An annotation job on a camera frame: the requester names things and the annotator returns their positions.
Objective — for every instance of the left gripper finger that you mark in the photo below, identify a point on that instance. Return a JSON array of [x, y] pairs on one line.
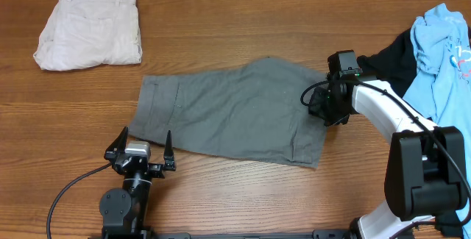
[[168, 154], [119, 143]]

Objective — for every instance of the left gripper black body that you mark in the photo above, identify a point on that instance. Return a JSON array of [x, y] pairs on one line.
[[155, 170]]

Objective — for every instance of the black garment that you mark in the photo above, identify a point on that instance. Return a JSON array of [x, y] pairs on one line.
[[396, 63]]

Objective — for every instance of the grey shorts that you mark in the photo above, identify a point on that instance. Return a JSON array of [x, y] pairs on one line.
[[249, 113]]

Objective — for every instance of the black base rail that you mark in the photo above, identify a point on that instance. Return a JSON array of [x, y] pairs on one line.
[[250, 235]]

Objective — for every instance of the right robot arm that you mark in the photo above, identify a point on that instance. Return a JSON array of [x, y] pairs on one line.
[[426, 171]]

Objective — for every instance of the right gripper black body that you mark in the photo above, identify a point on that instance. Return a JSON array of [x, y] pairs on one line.
[[325, 105]]

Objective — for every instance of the light blue t-shirt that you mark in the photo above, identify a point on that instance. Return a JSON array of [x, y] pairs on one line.
[[441, 89]]

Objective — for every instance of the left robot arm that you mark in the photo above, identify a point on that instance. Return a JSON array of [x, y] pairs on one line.
[[124, 209]]

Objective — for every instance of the folded beige shorts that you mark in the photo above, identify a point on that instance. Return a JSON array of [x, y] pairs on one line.
[[83, 34]]

